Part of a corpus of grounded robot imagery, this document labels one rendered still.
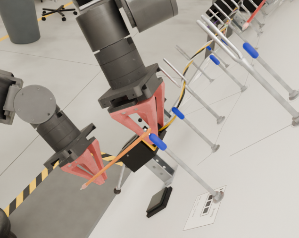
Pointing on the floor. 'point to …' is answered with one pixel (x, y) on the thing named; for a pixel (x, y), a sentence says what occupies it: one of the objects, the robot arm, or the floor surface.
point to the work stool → (57, 12)
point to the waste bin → (19, 20)
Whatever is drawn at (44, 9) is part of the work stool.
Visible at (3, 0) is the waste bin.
